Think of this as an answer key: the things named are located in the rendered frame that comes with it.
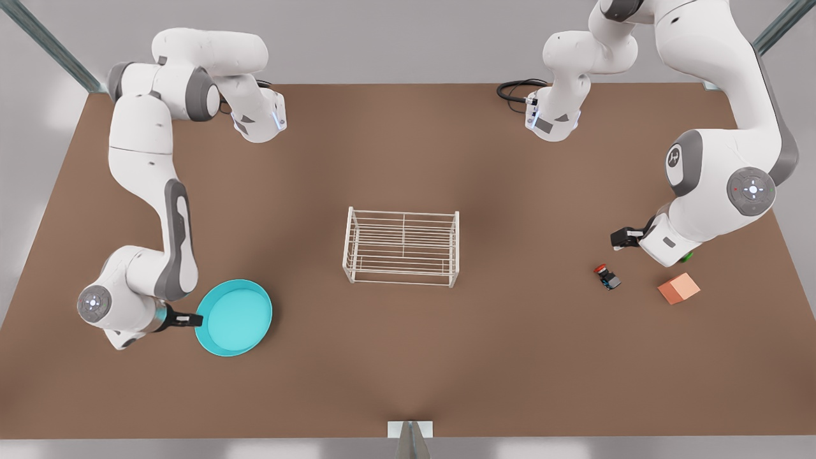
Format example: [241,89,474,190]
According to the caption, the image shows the red button switch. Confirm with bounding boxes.
[594,264,622,291]

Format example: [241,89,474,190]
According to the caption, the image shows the turquoise plate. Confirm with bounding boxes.
[194,279,273,357]

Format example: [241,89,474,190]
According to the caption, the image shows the orange cube block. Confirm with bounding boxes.
[657,273,701,305]

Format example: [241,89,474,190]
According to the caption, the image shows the black cable loop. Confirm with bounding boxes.
[497,79,550,116]

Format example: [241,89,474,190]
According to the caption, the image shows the white wire shelf rack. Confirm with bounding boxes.
[342,207,460,289]

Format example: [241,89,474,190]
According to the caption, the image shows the silver frame post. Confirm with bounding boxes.
[2,0,107,94]
[703,0,816,91]
[388,421,434,459]

